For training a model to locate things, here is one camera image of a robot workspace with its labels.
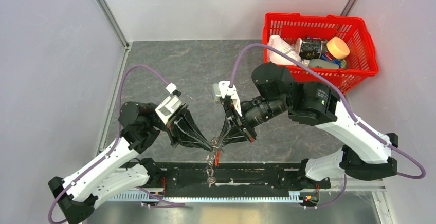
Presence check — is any purple cable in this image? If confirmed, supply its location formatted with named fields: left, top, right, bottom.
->
left=47, top=64, right=174, bottom=224
left=230, top=43, right=426, bottom=179

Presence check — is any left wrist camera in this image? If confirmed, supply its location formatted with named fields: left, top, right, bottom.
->
left=155, top=83, right=181, bottom=117

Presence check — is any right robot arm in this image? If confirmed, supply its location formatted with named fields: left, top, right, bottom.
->
left=213, top=62, right=398, bottom=188

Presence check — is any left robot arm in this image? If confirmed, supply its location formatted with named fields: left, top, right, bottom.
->
left=48, top=102, right=213, bottom=223

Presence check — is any dark printed can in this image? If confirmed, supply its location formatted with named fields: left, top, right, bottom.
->
left=295, top=37, right=328, bottom=60

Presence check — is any keyring bunch with tags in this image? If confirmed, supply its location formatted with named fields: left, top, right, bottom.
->
left=206, top=136, right=221, bottom=187

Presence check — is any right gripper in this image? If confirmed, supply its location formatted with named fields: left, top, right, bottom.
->
left=217, top=96, right=289, bottom=147

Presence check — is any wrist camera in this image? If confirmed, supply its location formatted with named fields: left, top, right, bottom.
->
left=212, top=81, right=242, bottom=116
left=155, top=83, right=181, bottom=117

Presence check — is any grey green pouch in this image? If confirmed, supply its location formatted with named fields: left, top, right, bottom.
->
left=302, top=59, right=339, bottom=69

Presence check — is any jar with yellow lid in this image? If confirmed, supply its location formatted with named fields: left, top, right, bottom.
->
left=320, top=37, right=350, bottom=68

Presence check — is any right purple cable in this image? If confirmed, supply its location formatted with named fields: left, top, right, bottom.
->
left=230, top=43, right=426, bottom=179

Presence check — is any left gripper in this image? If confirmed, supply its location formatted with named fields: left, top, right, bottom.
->
left=150, top=103, right=214, bottom=151

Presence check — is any white plastic bag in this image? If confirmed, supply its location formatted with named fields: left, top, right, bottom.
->
left=266, top=35, right=302, bottom=67

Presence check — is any red plastic basket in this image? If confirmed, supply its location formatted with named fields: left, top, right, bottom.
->
left=262, top=12, right=379, bottom=94

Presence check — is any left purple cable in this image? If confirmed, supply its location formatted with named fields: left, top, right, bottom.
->
left=47, top=64, right=174, bottom=224

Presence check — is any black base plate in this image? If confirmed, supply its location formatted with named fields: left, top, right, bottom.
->
left=146, top=162, right=331, bottom=200

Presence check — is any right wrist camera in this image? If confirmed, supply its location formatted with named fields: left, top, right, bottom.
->
left=212, top=81, right=242, bottom=116

